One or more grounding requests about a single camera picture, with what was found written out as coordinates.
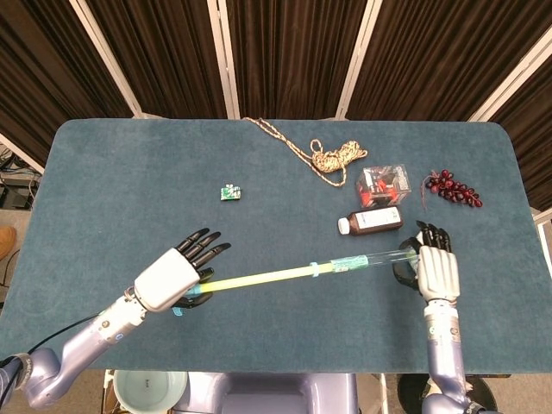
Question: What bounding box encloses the beige braided rope bundle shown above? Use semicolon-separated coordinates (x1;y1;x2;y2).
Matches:
241;116;370;188

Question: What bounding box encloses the dark red plastic grape bunch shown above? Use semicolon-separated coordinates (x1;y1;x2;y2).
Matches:
418;168;484;212

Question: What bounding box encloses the green camouflage toy tank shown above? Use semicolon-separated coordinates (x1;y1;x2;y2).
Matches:
219;183;242;203

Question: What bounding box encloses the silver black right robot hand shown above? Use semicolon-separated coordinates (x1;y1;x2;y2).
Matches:
392;219;461;305

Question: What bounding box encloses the blue felt table cover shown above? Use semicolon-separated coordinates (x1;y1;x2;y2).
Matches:
0;118;552;374

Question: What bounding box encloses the brown curtain screen panel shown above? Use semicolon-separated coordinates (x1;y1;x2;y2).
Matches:
209;0;380;120
71;0;236;120
0;0;143;169
340;0;552;124
469;34;552;216

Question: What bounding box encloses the pale round basin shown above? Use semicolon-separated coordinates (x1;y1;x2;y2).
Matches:
112;369;190;414

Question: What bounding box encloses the yellow blue water pump toy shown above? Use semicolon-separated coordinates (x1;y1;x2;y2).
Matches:
172;262;336;318

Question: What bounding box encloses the brown bottle with white cap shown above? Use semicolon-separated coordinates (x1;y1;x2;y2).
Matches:
337;205;406;236

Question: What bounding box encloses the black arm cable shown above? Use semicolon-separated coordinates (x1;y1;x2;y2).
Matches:
25;312;107;354

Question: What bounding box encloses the black electronics box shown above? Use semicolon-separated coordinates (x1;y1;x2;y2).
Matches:
0;183;31;210

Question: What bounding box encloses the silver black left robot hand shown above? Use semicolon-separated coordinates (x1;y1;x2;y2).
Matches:
133;227;233;312

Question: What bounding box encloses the clear box with black-red items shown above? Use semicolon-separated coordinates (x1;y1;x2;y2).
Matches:
354;163;413;206

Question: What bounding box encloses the black round base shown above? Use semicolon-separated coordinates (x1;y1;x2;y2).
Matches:
396;373;497;414

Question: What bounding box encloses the purple robot torso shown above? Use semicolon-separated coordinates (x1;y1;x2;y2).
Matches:
172;371;359;414

